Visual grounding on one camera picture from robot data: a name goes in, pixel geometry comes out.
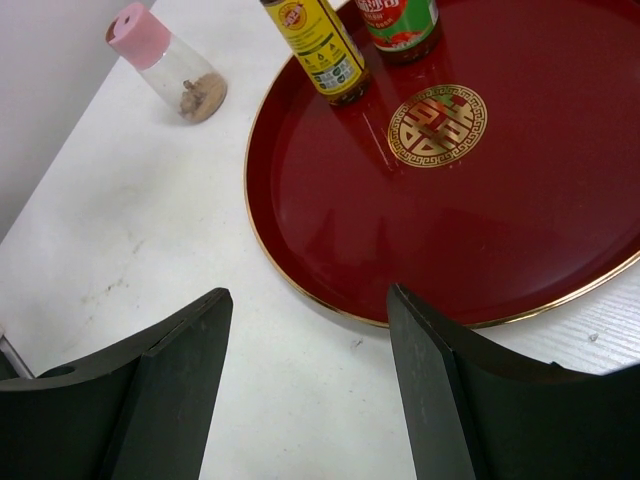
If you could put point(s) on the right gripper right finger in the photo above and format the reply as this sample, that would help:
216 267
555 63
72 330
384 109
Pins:
477 410

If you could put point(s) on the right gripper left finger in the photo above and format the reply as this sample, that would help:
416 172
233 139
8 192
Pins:
138 409

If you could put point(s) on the yellow cap red sauce bottle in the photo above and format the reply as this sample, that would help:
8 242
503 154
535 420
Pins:
402 30

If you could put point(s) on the yellow label oil bottle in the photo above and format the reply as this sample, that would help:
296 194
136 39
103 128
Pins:
323 47

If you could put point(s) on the red round tray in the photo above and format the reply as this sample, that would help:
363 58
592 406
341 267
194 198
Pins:
497 177

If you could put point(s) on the pink cap shaker bottle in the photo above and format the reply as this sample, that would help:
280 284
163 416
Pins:
186 81

